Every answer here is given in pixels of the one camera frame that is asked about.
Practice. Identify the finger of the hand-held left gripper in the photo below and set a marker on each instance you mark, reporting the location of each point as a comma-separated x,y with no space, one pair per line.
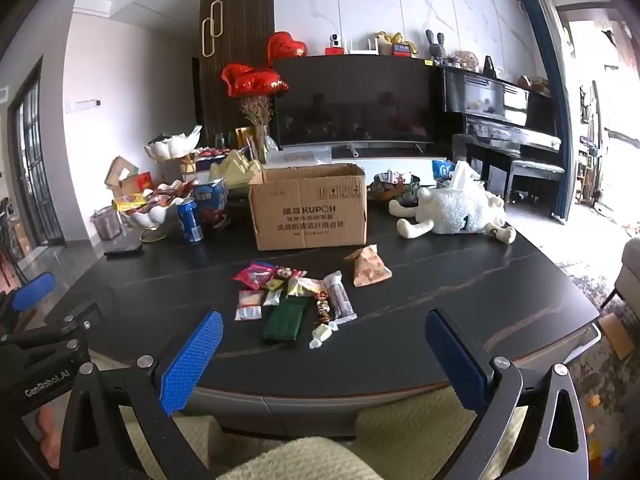
75,312
32,290

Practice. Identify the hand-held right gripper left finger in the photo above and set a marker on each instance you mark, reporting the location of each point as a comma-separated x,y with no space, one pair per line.
192,360

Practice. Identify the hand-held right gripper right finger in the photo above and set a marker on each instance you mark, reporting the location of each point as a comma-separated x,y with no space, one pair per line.
457,360

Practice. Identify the white red snack packet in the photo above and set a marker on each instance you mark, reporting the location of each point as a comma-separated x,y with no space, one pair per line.
249,306

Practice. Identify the dark green snack packet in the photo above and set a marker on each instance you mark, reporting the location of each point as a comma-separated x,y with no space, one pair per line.
284,320

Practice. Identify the small white brown snack packet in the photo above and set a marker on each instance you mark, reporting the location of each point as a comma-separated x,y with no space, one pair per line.
271,298

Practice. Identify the pink snack packet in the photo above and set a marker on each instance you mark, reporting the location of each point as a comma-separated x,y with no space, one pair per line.
252,276

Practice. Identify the yellow green snack packet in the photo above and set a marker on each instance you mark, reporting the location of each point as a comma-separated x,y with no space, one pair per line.
274,284

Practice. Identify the orange triangular snack bag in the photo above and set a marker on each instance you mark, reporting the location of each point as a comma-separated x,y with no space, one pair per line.
370,269

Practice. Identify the face print snack packet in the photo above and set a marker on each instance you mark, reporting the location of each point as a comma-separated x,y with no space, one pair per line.
289,273

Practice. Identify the pale green candy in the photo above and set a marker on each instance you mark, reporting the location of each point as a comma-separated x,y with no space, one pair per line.
322,334

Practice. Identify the long brown snack bar packet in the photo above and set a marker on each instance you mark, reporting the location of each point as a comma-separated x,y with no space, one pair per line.
341,296

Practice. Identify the cream snack packet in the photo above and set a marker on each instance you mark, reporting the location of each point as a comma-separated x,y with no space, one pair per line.
306,286

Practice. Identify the brown cardboard box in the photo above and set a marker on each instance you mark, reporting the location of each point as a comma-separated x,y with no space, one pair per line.
119,172
310,210

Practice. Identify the person's left hand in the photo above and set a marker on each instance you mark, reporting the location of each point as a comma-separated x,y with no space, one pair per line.
49,427

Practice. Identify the black remote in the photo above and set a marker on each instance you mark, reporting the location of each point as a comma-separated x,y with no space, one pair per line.
124,251

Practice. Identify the clear plastic bin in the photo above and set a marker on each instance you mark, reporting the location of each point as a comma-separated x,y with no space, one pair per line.
106,224

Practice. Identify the white shell tiered snack stand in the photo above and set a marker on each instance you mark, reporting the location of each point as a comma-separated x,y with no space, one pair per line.
160,215

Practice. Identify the black framed glass door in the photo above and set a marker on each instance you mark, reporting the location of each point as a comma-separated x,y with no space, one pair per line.
37,160

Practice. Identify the blue soda can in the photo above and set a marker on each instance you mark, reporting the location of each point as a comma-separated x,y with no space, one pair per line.
190,222

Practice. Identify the red cardboard box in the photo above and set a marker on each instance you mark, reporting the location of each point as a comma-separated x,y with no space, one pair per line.
139,184

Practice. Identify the pile of red snack packets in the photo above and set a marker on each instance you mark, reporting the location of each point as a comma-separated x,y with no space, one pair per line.
162,197

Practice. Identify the white plush sheep tissue holder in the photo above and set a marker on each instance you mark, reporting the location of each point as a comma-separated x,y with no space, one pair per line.
455,215

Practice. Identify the open brown cardboard box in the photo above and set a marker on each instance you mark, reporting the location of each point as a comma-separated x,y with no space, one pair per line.
119,172

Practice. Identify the patterned rug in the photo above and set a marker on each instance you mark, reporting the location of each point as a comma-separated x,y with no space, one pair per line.
607,400

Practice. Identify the blue cylindrical snack tub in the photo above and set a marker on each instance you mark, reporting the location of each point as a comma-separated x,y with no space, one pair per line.
212,202

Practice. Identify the dark snack basket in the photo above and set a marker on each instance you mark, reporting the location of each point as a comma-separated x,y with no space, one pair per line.
392,189

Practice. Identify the white tissue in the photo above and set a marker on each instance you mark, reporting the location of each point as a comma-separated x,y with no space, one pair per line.
462,175

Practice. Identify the grey sofa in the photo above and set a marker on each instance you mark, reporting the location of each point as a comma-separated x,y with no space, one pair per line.
627,275

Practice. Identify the blue snack packet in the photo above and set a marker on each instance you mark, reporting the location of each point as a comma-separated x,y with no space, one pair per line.
442,170

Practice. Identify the gold mountain shaped box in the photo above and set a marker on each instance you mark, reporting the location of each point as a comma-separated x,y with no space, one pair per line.
235,170

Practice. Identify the black piano bench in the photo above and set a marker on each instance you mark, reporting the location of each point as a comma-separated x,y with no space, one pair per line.
536,170

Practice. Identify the tray of red packets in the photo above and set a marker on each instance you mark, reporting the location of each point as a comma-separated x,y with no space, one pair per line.
212,152

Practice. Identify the white television cabinet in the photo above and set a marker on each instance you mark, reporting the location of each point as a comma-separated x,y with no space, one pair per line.
380,152

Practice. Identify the gold bag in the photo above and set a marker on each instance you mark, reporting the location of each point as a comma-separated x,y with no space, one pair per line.
244,139

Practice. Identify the clear zip bag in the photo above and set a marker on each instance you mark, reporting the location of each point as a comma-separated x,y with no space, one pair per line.
307,157

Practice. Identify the dried flowers in vase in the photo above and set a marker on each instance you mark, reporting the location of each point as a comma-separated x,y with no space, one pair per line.
257,115

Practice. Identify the black piano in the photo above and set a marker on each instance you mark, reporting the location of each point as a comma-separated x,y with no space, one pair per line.
500,110

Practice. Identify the black television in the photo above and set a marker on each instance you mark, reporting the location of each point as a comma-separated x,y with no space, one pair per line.
355,102

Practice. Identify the large red heart balloon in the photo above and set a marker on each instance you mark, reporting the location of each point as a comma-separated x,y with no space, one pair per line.
252,81

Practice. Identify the black metronome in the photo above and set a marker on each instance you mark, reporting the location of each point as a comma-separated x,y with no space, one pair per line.
489,67

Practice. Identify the brown plush toy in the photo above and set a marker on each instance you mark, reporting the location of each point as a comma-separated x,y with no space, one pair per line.
469,60

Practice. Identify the grey bunny plush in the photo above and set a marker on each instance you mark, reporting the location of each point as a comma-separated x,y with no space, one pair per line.
436,47

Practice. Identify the red clock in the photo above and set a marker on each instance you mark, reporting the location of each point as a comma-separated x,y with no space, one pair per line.
401,49

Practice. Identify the white rack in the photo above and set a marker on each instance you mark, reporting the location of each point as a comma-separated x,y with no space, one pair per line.
362,50

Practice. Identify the small red heart balloon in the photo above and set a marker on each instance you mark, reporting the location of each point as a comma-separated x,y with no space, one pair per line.
285,49

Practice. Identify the yellow toy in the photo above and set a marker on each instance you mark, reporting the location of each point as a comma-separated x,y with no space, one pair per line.
385,42

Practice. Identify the wall switch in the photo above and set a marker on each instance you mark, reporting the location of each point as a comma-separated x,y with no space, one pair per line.
87,104

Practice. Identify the gold loop wall decor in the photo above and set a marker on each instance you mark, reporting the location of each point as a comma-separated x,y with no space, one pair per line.
212,30

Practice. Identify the white camera on red base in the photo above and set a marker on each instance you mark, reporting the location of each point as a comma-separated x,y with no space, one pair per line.
334,44

